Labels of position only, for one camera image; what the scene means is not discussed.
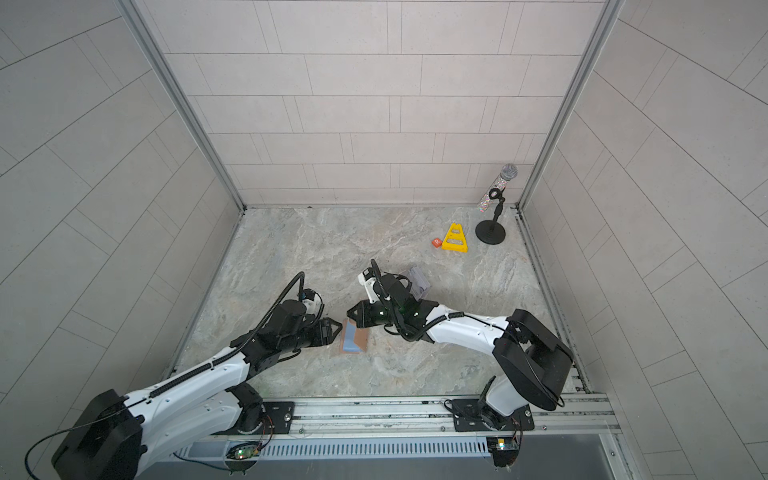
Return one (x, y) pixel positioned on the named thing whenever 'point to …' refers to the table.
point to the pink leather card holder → (353, 340)
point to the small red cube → (436, 242)
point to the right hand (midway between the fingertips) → (347, 319)
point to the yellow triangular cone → (454, 239)
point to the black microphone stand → (492, 232)
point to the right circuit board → (504, 450)
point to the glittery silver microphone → (508, 172)
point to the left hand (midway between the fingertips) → (345, 326)
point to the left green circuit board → (243, 451)
